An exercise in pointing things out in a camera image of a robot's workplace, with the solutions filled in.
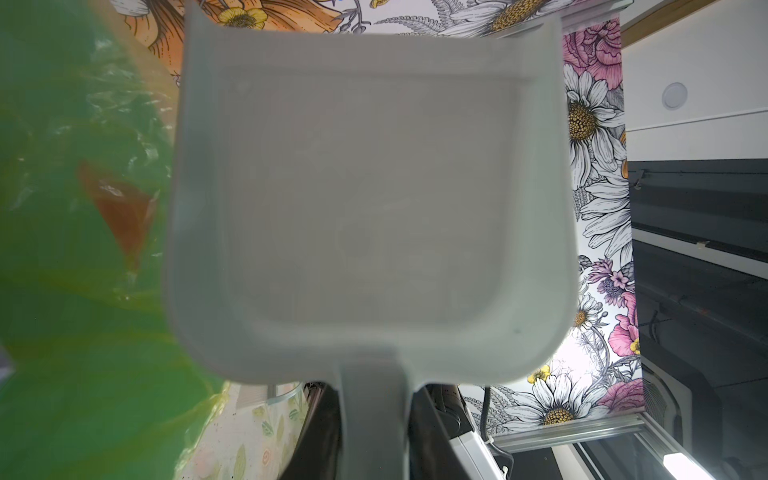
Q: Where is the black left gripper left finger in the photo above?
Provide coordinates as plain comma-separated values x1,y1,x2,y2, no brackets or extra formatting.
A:
279,383,341,480

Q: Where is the orange paper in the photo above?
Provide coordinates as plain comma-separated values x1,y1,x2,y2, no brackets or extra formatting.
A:
77,161,157,271

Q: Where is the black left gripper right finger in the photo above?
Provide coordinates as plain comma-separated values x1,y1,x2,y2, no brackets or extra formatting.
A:
408,387,469,480

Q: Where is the black corrugated right cable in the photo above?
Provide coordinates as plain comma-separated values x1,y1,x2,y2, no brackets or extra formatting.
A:
478,385,516,475

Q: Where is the aluminium corner post right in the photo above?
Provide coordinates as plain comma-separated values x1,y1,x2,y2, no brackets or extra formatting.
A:
494,414,645,453

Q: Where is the grey-green plastic dustpan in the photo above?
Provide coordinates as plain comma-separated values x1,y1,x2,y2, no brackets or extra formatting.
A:
165,1,578,479

